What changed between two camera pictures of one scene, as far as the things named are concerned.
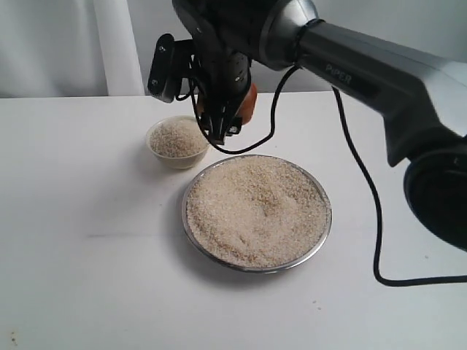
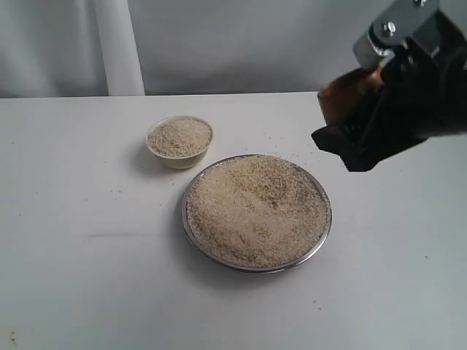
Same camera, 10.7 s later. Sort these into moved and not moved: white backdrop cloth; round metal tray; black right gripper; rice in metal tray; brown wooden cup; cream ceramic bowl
Moved: black right gripper; brown wooden cup
Not moved: round metal tray; cream ceramic bowl; white backdrop cloth; rice in metal tray
